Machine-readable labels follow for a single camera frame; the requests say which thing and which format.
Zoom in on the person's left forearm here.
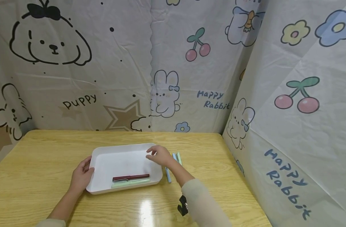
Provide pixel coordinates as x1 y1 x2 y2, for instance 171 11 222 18
35 189 80 227

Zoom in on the person's right hand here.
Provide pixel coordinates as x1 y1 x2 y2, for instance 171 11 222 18
146 145 174 168

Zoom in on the person's right forearm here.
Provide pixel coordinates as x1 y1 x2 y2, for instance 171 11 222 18
168 160 233 227

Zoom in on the black wrist band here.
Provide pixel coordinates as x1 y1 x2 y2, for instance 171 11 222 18
177 195 189 217

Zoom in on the person's left hand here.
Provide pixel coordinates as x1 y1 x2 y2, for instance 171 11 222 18
68 156 95 195

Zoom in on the dark red pen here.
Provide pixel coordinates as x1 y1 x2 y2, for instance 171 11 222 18
112 174 150 182

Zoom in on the white plastic tray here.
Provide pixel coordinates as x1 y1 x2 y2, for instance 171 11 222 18
85 143 164 195

